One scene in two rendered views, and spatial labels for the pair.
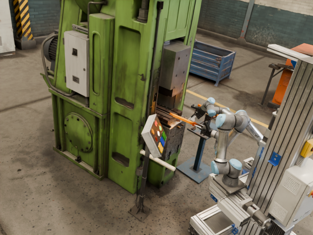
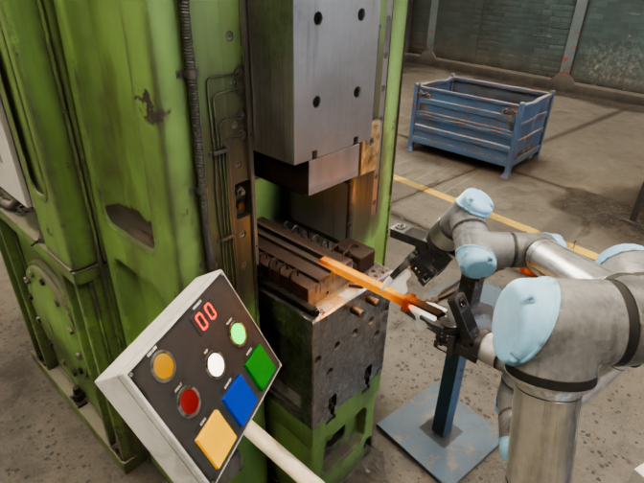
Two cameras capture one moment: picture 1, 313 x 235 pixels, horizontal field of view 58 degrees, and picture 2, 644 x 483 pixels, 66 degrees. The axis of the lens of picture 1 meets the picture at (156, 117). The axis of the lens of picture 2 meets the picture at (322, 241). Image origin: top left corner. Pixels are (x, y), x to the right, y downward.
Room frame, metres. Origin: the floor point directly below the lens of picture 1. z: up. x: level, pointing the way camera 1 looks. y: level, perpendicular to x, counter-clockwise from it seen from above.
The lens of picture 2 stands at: (1.55, -0.37, 1.80)
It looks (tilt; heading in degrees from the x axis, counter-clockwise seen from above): 30 degrees down; 10
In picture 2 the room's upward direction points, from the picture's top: 1 degrees clockwise
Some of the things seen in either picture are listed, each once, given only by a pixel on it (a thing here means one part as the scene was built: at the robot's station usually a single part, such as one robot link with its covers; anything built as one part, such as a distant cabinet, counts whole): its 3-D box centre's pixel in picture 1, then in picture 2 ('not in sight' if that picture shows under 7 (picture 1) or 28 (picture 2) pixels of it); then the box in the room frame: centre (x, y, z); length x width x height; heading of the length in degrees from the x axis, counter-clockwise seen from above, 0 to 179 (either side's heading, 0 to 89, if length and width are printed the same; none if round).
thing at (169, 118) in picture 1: (157, 112); (283, 256); (2.88, 0.00, 0.96); 0.42 x 0.20 x 0.09; 58
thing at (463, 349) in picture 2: (206, 131); (461, 336); (2.57, -0.55, 0.98); 0.12 x 0.08 x 0.09; 58
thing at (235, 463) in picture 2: (139, 170); (224, 463); (2.52, 0.11, 0.36); 0.09 x 0.07 x 0.12; 148
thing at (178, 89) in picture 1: (161, 84); (280, 149); (2.88, 0.00, 1.32); 0.42 x 0.20 x 0.10; 58
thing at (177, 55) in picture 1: (166, 61); (289, 57); (2.91, -0.03, 1.56); 0.42 x 0.39 x 0.40; 58
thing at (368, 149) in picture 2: not in sight; (368, 147); (3.10, -0.24, 1.27); 0.09 x 0.02 x 0.17; 148
